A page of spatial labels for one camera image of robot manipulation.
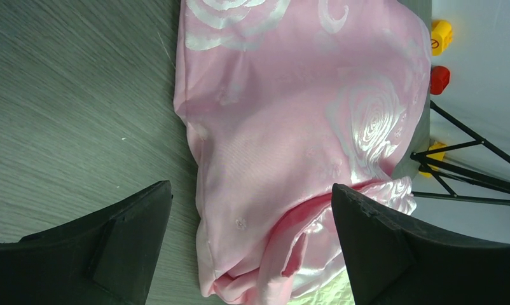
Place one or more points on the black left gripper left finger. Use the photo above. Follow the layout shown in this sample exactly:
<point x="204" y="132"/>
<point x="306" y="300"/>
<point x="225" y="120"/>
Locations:
<point x="106" y="257"/>

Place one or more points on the black tripod stand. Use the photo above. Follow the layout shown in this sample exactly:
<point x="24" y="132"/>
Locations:
<point x="442" y="170"/>

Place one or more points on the yellow corner bracket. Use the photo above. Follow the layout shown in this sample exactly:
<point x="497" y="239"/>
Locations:
<point x="437" y="156"/>

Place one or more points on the orange block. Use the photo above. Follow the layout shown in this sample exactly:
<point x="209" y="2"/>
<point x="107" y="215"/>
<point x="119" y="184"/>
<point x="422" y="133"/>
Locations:
<point x="441" y="36"/>

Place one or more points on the red block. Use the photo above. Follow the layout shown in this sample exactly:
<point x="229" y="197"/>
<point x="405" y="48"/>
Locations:
<point x="440" y="79"/>

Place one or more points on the pink floral pillowcase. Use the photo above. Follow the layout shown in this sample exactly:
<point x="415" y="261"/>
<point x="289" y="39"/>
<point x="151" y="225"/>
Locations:
<point x="281" y="100"/>

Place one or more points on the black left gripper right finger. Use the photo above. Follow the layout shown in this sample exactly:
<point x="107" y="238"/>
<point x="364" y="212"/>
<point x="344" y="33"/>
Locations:
<point x="393" y="258"/>

